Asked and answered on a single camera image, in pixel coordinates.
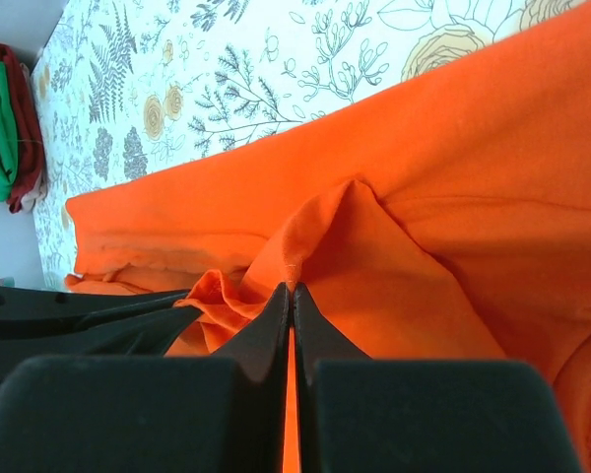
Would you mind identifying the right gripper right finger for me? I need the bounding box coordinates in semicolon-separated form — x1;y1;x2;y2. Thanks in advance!
293;285;581;472

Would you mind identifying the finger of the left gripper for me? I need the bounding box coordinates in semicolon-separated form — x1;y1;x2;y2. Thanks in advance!
0;306;201;384
0;286;186;340

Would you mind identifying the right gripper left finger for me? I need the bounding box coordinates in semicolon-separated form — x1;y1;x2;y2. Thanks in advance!
0;285;291;472

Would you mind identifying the orange t-shirt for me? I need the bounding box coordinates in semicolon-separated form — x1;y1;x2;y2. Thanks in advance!
65;1;591;472

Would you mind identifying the folded pink t-shirt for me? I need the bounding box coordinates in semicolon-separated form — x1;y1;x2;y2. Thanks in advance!
20;177;47;213

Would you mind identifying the folded dark red t-shirt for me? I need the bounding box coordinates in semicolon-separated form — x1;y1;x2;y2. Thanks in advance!
0;43;46;214

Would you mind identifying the floral patterned table mat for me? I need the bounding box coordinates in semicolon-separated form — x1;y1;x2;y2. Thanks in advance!
32;1;571;290

